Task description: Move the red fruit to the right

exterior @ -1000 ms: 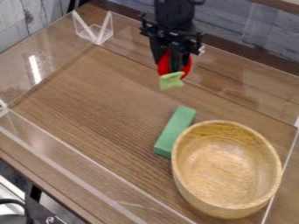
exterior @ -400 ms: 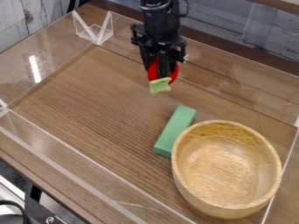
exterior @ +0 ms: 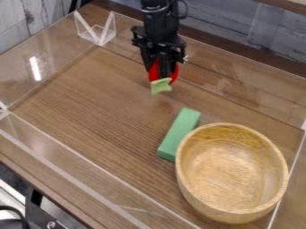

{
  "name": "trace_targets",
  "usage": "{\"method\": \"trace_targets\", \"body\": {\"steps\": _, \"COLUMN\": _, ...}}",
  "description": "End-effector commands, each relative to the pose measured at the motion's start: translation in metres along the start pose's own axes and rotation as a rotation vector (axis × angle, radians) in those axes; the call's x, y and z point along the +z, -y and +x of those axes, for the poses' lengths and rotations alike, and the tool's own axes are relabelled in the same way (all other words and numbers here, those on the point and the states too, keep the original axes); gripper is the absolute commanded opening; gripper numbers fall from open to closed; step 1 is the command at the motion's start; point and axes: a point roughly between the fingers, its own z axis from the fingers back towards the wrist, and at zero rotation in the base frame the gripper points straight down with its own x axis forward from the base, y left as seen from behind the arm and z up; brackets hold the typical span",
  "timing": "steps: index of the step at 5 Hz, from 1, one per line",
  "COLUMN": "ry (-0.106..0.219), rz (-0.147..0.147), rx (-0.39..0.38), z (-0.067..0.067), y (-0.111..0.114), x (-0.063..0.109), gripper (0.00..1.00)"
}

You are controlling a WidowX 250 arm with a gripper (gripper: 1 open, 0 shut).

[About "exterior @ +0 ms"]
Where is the black table leg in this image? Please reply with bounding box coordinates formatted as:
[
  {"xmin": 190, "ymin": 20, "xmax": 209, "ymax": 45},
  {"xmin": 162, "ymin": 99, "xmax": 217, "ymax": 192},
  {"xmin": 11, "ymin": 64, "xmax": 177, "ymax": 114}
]
[{"xmin": 29, "ymin": 190, "xmax": 42, "ymax": 207}]

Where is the red plush fruit green leaf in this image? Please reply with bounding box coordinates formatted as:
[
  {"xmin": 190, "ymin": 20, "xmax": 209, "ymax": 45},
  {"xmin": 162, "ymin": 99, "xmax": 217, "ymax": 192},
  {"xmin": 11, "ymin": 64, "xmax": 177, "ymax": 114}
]
[{"xmin": 148, "ymin": 60, "xmax": 178, "ymax": 95}]

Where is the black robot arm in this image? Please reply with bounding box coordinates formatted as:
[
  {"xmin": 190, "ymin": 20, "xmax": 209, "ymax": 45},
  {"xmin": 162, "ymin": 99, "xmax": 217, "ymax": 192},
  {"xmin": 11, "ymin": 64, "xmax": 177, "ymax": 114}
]
[{"xmin": 130, "ymin": 0, "xmax": 186, "ymax": 83}]

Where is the wooden bowl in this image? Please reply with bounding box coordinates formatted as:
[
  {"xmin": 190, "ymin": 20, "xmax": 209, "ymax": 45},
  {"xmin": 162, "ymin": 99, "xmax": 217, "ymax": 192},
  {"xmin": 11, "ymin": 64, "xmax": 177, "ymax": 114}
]
[{"xmin": 174, "ymin": 123, "xmax": 288, "ymax": 225}]

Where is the clear acrylic tray wall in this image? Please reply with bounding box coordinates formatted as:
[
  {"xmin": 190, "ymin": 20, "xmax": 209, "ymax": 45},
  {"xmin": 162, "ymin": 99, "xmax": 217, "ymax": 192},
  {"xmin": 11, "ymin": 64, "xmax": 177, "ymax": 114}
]
[{"xmin": 0, "ymin": 106, "xmax": 198, "ymax": 229}]

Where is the green rectangular block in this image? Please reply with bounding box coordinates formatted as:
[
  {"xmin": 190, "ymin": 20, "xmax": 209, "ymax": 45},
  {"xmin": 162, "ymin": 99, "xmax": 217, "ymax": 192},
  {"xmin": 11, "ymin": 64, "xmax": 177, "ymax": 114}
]
[{"xmin": 156, "ymin": 107, "xmax": 200, "ymax": 162}]

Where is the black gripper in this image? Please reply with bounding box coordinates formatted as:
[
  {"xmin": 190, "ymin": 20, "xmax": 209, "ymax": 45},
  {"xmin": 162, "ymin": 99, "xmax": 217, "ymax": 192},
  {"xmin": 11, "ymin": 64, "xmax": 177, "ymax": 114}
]
[{"xmin": 130, "ymin": 26, "xmax": 186, "ymax": 80}]

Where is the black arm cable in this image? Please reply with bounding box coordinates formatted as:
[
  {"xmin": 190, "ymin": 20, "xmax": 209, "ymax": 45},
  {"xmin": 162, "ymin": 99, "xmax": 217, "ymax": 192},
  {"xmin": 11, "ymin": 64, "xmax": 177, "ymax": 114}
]
[{"xmin": 174, "ymin": 0, "xmax": 189, "ymax": 21}]

